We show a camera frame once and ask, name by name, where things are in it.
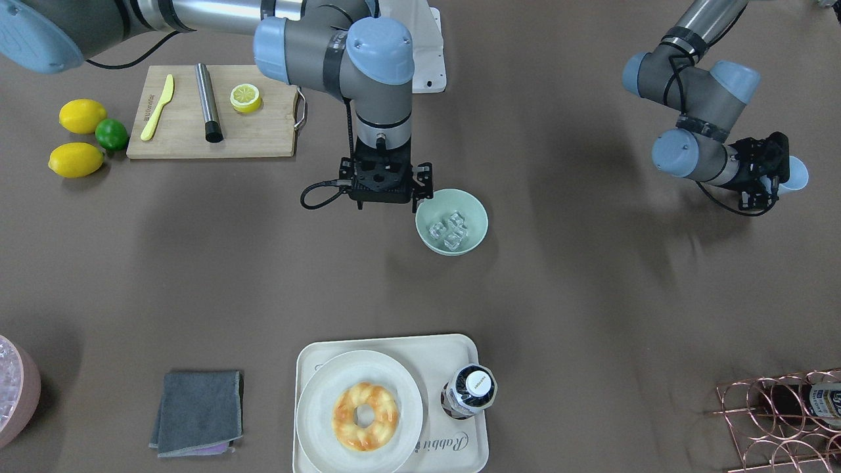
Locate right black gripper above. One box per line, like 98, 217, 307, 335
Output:
338, 141, 434, 212

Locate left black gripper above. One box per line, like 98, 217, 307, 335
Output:
728, 132, 790, 212

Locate blue cup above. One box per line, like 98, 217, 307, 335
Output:
778, 156, 810, 195

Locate mint green bowl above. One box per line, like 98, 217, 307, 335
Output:
415, 189, 489, 256

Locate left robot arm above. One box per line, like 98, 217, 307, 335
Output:
622, 1, 791, 217

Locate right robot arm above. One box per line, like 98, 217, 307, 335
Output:
2, 1, 434, 208

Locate ice cubes in green bowl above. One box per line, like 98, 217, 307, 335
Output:
427, 212, 468, 252

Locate pink bowl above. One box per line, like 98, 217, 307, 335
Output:
1, 336, 41, 448

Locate clear ice cubes pile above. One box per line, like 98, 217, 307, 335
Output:
1, 339, 23, 427

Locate half lemon slice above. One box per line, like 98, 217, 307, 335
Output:
229, 83, 262, 114

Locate tea bottle on tray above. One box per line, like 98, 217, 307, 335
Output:
440, 363, 497, 420

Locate steel muddler black tip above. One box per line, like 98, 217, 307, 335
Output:
195, 62, 223, 143

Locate white round plate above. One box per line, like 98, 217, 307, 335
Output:
296, 350, 424, 472

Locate tea bottle in rack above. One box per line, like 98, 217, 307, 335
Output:
759, 382, 840, 431

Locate glazed twisted donut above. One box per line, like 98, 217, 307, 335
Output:
331, 382, 399, 452

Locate bamboo cutting board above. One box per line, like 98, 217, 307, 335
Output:
126, 65, 302, 160

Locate cream serving tray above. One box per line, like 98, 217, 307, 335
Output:
296, 334, 489, 472

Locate yellow plastic knife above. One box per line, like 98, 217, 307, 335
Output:
139, 73, 175, 141

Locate grey folded cloth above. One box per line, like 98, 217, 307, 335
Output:
149, 371, 243, 458

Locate green lime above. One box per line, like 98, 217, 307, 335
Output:
94, 118, 129, 152

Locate yellow lemon lower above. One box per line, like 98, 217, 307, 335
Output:
48, 143, 104, 179

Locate yellow lemon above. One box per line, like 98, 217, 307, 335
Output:
48, 143, 104, 179
59, 99, 108, 135

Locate yellow lemon upper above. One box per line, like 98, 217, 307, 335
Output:
59, 99, 108, 135

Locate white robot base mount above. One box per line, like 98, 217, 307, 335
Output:
413, 7, 447, 94

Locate copper wire bottle rack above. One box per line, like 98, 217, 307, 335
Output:
712, 368, 839, 472

